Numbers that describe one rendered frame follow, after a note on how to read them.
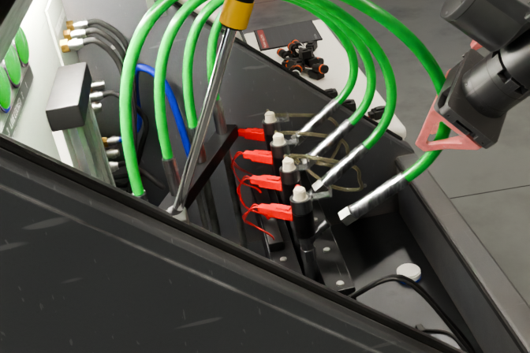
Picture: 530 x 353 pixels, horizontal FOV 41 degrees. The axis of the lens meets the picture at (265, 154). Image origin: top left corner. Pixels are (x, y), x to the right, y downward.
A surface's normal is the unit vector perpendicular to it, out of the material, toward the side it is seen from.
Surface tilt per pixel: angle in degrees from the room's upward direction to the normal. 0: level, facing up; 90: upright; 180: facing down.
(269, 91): 90
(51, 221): 90
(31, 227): 90
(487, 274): 0
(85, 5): 90
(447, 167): 0
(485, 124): 46
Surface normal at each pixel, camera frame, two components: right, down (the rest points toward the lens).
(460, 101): 0.44, -0.44
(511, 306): -0.14, -0.86
